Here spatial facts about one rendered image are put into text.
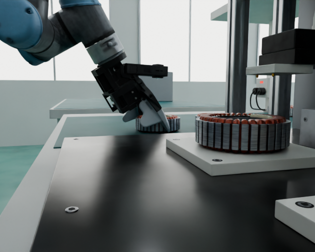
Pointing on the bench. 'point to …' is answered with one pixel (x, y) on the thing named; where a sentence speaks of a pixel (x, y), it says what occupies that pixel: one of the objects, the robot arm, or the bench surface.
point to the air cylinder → (313, 128)
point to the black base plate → (165, 201)
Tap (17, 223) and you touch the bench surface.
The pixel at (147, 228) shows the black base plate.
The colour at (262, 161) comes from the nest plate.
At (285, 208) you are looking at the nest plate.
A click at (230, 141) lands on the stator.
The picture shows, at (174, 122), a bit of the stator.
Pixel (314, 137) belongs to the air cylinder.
